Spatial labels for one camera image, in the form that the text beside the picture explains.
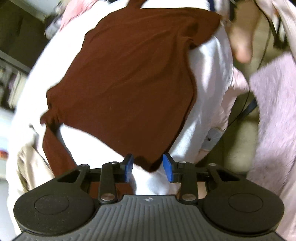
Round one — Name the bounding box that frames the polka dot bed sheet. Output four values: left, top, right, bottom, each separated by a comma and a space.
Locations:
6, 1, 234, 235

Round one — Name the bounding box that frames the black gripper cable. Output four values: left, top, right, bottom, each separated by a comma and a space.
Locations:
227, 14, 282, 128

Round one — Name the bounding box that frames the beige garment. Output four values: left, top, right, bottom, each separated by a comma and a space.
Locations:
17, 145, 55, 192

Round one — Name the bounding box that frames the dark maroon shirt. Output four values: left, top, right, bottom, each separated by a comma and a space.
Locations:
40, 1, 221, 176

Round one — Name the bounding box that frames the purple fleece sleeve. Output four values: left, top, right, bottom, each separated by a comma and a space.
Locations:
247, 52, 295, 195

